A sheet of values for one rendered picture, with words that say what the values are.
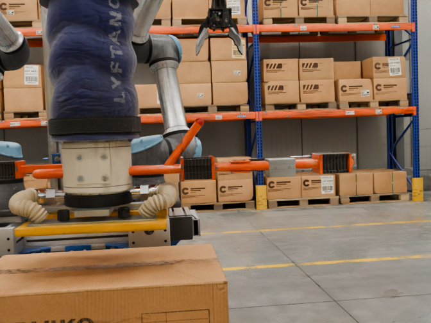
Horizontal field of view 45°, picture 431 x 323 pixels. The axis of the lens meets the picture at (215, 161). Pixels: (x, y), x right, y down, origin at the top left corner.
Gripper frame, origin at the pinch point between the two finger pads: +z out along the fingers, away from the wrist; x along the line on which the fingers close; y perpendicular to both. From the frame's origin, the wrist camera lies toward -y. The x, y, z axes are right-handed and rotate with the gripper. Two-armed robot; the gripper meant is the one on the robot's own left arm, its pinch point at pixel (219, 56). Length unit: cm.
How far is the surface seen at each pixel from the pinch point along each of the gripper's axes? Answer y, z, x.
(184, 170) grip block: 42, 34, -15
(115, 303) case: 57, 61, -32
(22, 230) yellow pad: 51, 45, -52
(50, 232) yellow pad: 51, 46, -46
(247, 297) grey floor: -222, 152, 42
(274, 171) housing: 41, 35, 8
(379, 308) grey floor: -176, 152, 128
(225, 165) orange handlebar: 41, 33, -4
